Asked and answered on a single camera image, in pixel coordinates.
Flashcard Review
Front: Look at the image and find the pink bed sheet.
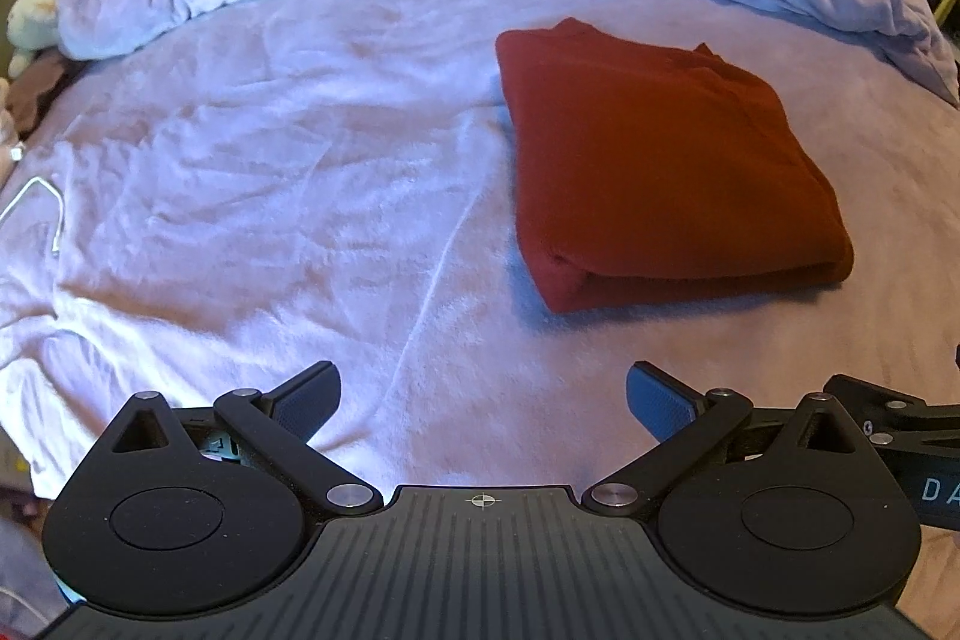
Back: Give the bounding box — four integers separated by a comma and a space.
0, 0, 960, 626

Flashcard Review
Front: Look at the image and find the white charging cable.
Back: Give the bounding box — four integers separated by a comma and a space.
0, 175, 68, 257

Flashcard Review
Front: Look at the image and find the white plush toy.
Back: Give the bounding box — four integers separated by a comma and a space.
7, 0, 60, 80

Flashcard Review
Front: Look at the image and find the red knit sweater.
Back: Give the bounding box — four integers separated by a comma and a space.
494, 18, 854, 314

